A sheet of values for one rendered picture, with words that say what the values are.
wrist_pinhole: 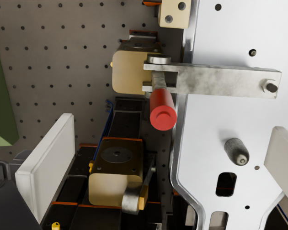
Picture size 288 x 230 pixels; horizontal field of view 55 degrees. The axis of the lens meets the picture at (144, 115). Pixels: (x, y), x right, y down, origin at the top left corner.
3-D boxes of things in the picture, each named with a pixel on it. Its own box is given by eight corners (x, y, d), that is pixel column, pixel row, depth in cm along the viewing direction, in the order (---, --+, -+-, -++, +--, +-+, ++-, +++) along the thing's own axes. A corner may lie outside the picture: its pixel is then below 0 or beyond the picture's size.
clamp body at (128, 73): (155, 56, 71) (162, 98, 38) (117, 54, 71) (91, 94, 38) (157, 29, 69) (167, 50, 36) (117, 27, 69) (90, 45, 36)
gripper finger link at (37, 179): (37, 230, 12) (20, 229, 12) (75, 154, 19) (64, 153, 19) (31, 173, 11) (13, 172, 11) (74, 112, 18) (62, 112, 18)
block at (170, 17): (167, 18, 68) (188, 28, 33) (153, 17, 67) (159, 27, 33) (168, 2, 66) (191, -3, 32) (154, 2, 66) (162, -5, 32)
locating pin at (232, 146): (238, 151, 49) (251, 171, 42) (220, 149, 48) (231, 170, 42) (242, 134, 47) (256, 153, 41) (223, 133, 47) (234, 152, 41)
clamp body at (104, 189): (143, 118, 78) (140, 210, 43) (104, 116, 78) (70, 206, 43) (145, 96, 75) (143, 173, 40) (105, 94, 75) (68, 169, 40)
